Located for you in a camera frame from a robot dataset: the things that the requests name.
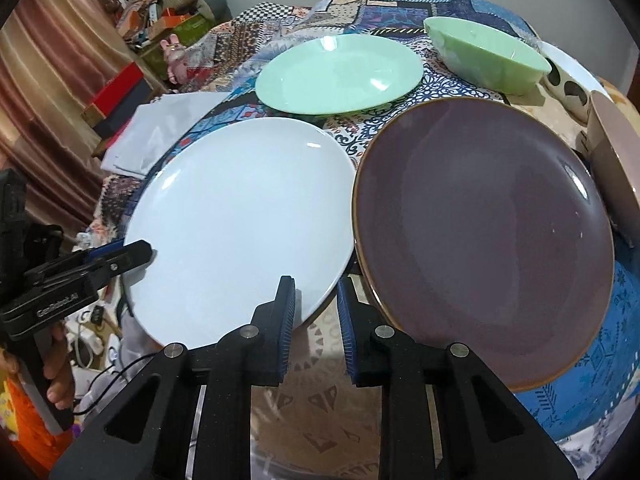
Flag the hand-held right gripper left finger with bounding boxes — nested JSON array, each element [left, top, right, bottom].
[[50, 276, 297, 480]]

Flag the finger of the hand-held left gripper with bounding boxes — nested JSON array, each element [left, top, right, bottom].
[[75, 240, 154, 288], [80, 241, 128, 262]]

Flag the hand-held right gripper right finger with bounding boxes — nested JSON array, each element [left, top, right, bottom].
[[336, 277, 581, 480]]

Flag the white plate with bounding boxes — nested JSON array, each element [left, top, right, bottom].
[[122, 117, 356, 348]]

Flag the purple plate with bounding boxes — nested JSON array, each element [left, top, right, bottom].
[[351, 97, 616, 393]]

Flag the green plate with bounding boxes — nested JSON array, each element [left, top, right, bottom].
[[255, 35, 423, 113]]

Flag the green bowl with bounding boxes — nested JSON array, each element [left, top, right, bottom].
[[423, 16, 552, 97]]

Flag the pink bowl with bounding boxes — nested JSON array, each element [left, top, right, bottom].
[[582, 91, 640, 241]]

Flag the person's left hand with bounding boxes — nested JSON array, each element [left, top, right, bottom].
[[42, 322, 77, 411]]

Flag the white power strip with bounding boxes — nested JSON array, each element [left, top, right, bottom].
[[65, 317, 108, 368]]

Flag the grey paper sheets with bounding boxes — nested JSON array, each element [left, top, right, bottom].
[[100, 91, 233, 178]]

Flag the orange clothing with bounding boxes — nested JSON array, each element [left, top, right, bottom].
[[0, 370, 76, 466]]

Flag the dark box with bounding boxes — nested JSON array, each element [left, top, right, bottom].
[[95, 80, 153, 141]]

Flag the red box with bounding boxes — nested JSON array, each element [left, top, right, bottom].
[[82, 62, 143, 126]]

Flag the brown curtain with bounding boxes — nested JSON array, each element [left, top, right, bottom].
[[0, 0, 146, 241]]

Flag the pink bunny toy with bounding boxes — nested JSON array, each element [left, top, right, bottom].
[[160, 34, 193, 83]]

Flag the white spotted bowl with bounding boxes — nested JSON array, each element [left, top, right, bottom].
[[537, 41, 608, 123]]

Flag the patchwork printed blanket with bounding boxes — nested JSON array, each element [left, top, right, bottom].
[[75, 0, 640, 480]]

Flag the black cable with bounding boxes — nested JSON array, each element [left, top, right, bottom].
[[75, 352, 168, 416]]

